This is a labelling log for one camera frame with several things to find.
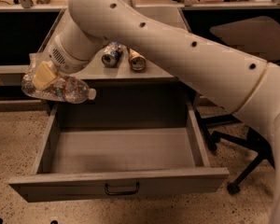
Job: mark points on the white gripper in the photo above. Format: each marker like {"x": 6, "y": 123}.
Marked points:
{"x": 56, "y": 59}

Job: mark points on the clear plastic water bottle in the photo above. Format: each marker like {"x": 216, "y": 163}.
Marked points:
{"x": 63, "y": 89}

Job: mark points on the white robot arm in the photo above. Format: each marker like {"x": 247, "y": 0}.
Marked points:
{"x": 166, "y": 46}

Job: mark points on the grey drawer cabinet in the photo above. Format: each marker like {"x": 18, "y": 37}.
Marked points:
{"x": 115, "y": 75}

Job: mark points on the grey open top drawer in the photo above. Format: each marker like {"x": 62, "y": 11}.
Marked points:
{"x": 77, "y": 158}

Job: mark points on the silver blue soda can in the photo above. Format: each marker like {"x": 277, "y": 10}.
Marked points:
{"x": 111, "y": 54}

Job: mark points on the gold soda can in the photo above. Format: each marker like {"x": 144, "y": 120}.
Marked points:
{"x": 136, "y": 60}

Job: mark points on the black office chair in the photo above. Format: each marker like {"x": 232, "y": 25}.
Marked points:
{"x": 236, "y": 75}

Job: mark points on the black drawer handle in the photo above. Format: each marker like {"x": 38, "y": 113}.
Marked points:
{"x": 122, "y": 190}

